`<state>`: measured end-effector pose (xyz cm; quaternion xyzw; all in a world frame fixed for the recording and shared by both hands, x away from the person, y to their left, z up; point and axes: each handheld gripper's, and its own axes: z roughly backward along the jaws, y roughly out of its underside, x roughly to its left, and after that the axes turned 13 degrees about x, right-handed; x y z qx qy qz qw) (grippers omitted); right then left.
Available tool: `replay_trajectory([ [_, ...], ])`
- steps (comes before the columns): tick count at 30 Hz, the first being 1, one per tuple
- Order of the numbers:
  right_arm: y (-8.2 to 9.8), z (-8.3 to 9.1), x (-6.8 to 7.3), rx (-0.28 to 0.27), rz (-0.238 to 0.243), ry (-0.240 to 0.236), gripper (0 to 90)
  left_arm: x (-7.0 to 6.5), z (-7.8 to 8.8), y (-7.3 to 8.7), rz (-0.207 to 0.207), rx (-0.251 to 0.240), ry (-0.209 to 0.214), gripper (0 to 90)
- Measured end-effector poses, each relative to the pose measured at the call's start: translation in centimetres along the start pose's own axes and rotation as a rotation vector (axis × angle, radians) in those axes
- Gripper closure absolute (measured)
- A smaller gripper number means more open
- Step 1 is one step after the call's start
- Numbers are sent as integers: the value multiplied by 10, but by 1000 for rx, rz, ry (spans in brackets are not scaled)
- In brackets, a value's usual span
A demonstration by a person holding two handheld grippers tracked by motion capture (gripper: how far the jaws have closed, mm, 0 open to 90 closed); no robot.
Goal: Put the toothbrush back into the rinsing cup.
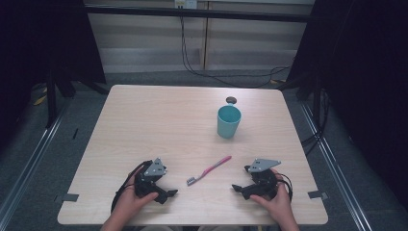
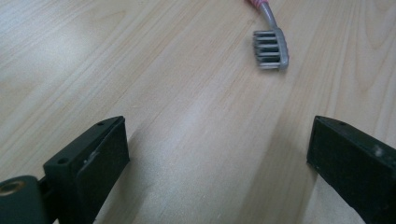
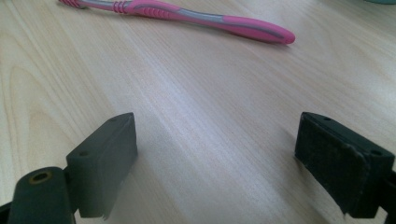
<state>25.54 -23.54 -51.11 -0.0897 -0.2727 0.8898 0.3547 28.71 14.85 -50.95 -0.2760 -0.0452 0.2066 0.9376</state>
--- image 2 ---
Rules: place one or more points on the grey and pink toothbrush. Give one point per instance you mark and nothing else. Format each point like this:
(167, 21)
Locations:
(271, 46)

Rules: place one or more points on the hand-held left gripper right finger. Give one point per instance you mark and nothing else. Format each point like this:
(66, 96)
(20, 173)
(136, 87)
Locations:
(351, 168)

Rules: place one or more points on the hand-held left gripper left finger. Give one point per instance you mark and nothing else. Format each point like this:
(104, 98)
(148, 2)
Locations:
(93, 168)

